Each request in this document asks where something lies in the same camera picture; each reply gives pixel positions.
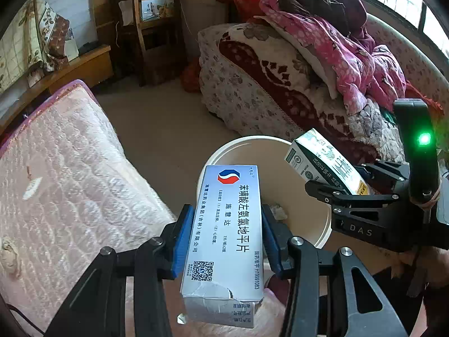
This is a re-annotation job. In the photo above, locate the white trash bucket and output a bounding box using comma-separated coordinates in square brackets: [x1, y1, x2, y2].
[205, 135, 332, 249]

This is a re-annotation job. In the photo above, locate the green white milk carton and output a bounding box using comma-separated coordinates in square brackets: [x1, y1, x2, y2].
[285, 129, 371, 195]

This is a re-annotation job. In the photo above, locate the white blue medicine box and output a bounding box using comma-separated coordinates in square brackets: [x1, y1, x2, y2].
[180, 165, 263, 329]

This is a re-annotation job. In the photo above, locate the floral covered sofa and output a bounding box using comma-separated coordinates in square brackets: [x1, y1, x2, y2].
[196, 13, 449, 169]

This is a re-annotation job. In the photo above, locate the pink clothes pile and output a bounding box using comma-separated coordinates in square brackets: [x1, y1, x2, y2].
[260, 0, 406, 115]

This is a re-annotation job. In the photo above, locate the red cushion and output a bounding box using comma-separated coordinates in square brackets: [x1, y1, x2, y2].
[229, 0, 271, 24]

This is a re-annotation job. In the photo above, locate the wooden tv cabinet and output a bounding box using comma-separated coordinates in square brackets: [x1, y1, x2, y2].
[1, 45, 113, 134]

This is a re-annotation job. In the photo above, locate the wooden shelf rack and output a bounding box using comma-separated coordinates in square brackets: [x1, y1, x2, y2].
[116, 0, 187, 86]

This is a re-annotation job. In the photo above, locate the floral cloth covered television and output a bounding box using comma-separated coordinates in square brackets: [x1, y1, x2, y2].
[1, 0, 79, 91]

